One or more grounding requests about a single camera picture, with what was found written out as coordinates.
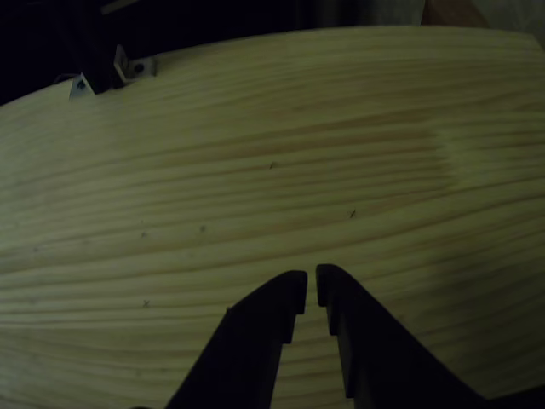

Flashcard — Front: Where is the small metal angle bracket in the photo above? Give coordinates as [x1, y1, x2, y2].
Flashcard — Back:
[112, 43, 158, 85]
[68, 72, 95, 101]

